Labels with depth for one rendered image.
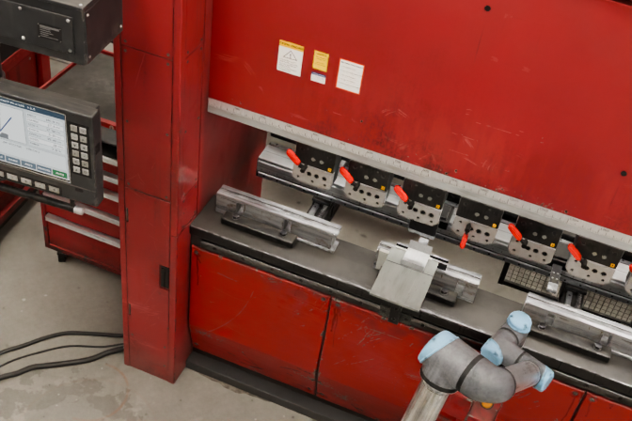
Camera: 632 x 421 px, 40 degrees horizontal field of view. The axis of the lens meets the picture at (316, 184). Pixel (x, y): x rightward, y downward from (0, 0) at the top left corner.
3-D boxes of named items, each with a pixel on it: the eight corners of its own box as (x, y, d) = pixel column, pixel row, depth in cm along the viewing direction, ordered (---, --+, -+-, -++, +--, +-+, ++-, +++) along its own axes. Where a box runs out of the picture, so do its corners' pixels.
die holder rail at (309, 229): (214, 210, 337) (216, 193, 332) (222, 202, 342) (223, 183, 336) (333, 253, 327) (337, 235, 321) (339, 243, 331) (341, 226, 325)
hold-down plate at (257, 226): (220, 223, 332) (220, 217, 330) (226, 215, 336) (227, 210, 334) (292, 249, 326) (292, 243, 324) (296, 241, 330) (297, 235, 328)
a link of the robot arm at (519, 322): (502, 319, 268) (517, 304, 273) (494, 339, 275) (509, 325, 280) (523, 334, 264) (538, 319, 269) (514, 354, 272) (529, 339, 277)
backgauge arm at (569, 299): (548, 340, 324) (560, 315, 315) (572, 238, 372) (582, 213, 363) (569, 348, 322) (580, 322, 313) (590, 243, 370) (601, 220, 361)
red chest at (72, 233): (44, 266, 422) (25, 98, 359) (101, 207, 460) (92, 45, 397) (134, 302, 412) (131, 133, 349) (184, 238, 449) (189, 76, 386)
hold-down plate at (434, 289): (375, 279, 319) (376, 273, 317) (380, 270, 323) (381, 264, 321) (452, 307, 312) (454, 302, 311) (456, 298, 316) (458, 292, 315)
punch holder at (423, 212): (395, 213, 303) (403, 178, 292) (402, 200, 309) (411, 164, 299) (435, 227, 299) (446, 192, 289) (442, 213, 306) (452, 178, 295)
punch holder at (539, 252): (505, 252, 294) (518, 216, 284) (511, 237, 301) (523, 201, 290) (548, 266, 291) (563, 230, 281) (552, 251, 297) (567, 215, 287)
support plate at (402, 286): (369, 294, 297) (369, 292, 296) (391, 247, 316) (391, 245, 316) (418, 312, 293) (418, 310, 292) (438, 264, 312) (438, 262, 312)
